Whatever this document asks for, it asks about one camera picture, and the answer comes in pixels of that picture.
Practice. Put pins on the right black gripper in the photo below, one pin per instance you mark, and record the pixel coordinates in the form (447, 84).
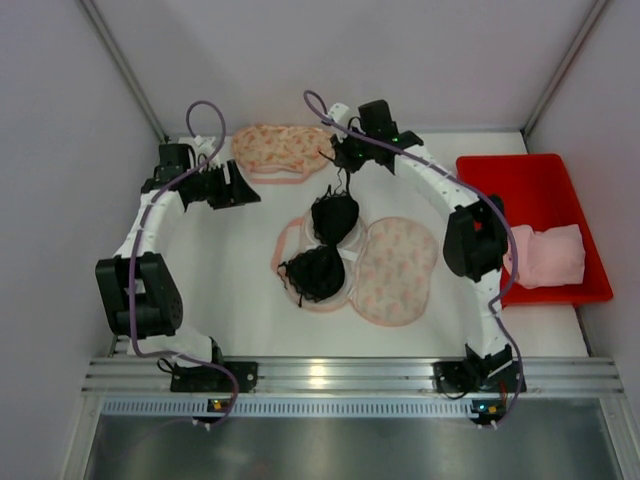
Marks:
(343, 154)

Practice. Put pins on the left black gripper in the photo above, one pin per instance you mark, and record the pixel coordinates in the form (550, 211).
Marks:
(223, 185)

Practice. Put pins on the black lace bra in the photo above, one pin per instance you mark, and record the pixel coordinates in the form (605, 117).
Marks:
(318, 273)

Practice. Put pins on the floral mesh laundry bag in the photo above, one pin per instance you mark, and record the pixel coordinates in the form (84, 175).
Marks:
(384, 268)

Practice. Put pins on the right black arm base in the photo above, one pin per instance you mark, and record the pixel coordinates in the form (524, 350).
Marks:
(454, 378)

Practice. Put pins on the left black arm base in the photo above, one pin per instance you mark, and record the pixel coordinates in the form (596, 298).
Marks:
(203, 379)

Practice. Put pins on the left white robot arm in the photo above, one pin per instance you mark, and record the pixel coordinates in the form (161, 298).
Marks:
(139, 294)

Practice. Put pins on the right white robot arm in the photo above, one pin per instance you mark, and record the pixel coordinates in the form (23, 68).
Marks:
(476, 234)

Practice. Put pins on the red plastic tray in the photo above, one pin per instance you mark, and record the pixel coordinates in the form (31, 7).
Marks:
(536, 190)

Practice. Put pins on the pink folded cloth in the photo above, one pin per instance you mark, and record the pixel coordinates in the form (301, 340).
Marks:
(551, 258)

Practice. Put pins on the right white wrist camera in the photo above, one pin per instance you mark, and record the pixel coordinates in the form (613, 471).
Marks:
(337, 119)

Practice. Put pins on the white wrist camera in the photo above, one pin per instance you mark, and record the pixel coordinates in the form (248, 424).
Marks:
(337, 119)
(204, 143)

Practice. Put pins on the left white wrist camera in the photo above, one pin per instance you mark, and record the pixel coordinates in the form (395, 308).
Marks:
(204, 143)

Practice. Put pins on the slotted grey cable duct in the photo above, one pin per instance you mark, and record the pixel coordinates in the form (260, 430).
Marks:
(302, 407)

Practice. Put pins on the aluminium mounting rail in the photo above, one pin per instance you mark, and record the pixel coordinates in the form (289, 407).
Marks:
(561, 377)

